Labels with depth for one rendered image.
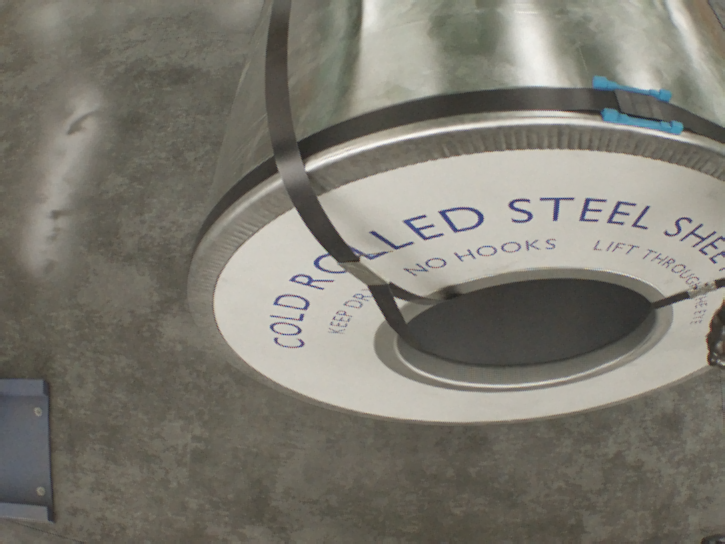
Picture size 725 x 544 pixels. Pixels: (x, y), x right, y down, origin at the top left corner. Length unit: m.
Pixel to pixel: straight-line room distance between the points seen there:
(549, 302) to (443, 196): 0.76
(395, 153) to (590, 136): 0.21
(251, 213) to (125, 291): 1.36
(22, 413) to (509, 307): 1.55
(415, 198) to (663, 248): 0.38
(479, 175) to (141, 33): 2.44
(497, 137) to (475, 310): 0.81
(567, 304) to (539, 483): 0.67
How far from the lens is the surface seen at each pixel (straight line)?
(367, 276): 0.80
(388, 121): 0.68
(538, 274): 0.91
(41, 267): 2.32
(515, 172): 0.71
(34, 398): 2.12
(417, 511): 1.83
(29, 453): 2.09
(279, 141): 0.73
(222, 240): 0.87
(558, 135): 0.66
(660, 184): 0.76
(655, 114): 0.69
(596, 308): 1.41
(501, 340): 1.42
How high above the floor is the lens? 1.81
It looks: 62 degrees down
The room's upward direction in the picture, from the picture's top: 2 degrees clockwise
